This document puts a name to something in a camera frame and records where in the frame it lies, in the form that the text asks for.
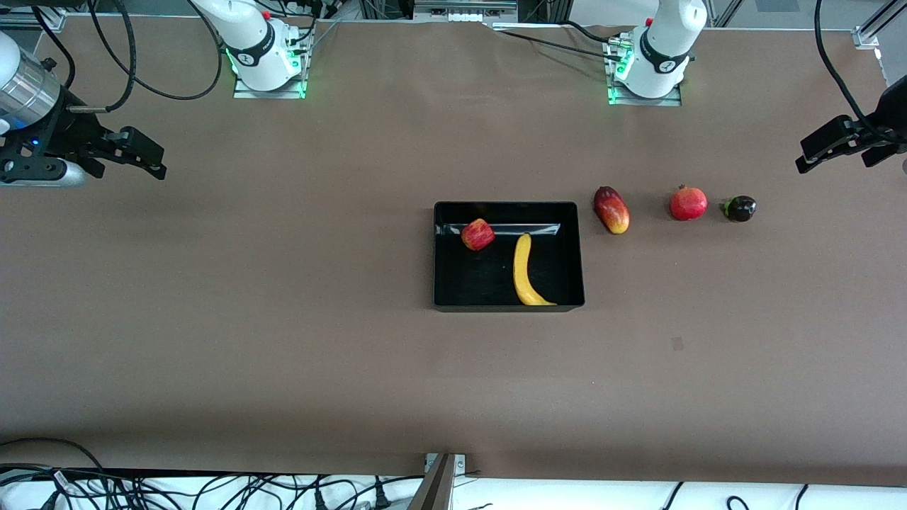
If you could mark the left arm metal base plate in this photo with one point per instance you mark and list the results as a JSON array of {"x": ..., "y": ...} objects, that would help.
[{"x": 669, "y": 101}]

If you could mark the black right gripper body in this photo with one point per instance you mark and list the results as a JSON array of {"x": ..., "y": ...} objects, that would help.
[{"x": 71, "y": 132}]

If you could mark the grey metal device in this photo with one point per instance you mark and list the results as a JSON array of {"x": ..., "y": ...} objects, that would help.
[{"x": 464, "y": 8}]

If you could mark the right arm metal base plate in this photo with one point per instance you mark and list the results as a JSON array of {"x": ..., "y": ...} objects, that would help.
[{"x": 244, "y": 93}]

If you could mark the aluminium frame profile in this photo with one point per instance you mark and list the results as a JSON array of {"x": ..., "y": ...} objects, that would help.
[{"x": 875, "y": 25}]

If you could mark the metal bracket at table edge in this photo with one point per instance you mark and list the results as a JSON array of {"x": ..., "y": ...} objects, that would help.
[{"x": 439, "y": 485}]

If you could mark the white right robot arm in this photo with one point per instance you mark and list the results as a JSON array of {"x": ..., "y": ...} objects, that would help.
[{"x": 248, "y": 35}]

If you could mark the red yellow mango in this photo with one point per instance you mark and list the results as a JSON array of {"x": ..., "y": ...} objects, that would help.
[{"x": 612, "y": 210}]

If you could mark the red apple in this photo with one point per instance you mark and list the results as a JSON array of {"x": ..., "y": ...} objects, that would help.
[{"x": 478, "y": 234}]

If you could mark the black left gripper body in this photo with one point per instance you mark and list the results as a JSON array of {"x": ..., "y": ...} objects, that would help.
[{"x": 888, "y": 112}]

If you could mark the yellow banana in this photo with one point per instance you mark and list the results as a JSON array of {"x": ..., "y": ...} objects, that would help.
[{"x": 523, "y": 273}]

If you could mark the dark purple mangosteen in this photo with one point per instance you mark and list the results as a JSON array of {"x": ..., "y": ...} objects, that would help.
[{"x": 741, "y": 209}]

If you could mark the black rectangular plastic box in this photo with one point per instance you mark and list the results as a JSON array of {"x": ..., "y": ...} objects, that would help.
[{"x": 496, "y": 283}]

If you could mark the red pomegranate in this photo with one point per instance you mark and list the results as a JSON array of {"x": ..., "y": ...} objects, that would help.
[{"x": 689, "y": 204}]

